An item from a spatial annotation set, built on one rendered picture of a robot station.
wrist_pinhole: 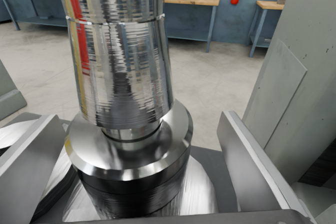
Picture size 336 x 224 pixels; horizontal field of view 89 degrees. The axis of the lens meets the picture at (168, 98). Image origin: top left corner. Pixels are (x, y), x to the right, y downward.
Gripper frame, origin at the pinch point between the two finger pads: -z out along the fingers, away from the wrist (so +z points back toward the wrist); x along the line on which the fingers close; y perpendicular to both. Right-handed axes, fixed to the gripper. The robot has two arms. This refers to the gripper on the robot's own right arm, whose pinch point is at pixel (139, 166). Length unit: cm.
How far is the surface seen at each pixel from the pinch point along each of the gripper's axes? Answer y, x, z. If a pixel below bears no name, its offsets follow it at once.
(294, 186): 45, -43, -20
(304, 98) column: 17, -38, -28
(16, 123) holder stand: 3.3, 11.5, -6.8
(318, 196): 43, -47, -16
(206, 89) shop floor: 116, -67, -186
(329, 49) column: 4.8, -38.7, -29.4
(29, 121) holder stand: 3.3, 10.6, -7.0
